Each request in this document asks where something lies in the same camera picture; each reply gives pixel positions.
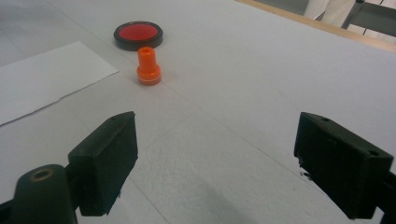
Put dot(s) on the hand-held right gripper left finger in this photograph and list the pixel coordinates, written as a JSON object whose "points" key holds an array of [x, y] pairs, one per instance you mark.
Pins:
{"points": [[106, 161]]}

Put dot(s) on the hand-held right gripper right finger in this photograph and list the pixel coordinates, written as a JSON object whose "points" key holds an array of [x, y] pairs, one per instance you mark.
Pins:
{"points": [[339, 161]]}

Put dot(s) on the orange stamp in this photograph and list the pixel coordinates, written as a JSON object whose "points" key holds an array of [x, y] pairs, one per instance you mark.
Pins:
{"points": [[148, 70]]}

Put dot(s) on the round red ink pad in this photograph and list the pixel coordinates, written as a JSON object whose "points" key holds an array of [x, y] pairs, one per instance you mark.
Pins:
{"points": [[138, 32]]}

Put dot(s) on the white paper sheet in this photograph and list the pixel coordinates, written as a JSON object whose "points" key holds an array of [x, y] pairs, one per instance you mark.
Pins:
{"points": [[46, 77]]}

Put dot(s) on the large white table cover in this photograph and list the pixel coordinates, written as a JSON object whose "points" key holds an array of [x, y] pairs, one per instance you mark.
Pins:
{"points": [[236, 93]]}

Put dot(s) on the wooden table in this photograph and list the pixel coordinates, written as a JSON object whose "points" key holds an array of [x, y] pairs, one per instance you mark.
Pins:
{"points": [[327, 27]]}

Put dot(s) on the dark metal bar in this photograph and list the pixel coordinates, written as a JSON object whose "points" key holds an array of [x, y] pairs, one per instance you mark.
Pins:
{"points": [[373, 17]]}

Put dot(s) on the white desk frame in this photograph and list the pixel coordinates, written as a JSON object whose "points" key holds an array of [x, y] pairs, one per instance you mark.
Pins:
{"points": [[330, 11]]}

